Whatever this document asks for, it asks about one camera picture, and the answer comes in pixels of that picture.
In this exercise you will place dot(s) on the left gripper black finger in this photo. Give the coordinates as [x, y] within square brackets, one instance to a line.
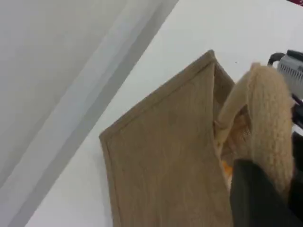
[255, 203]
[298, 170]

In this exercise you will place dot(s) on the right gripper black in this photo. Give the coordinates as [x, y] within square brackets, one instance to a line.
[298, 111]

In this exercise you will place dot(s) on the long striped bread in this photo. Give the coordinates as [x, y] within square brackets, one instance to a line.
[227, 169]

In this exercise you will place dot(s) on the brown jute tote bag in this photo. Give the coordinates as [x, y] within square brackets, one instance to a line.
[165, 153]

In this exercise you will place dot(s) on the dark red object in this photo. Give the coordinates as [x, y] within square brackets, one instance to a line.
[296, 1]

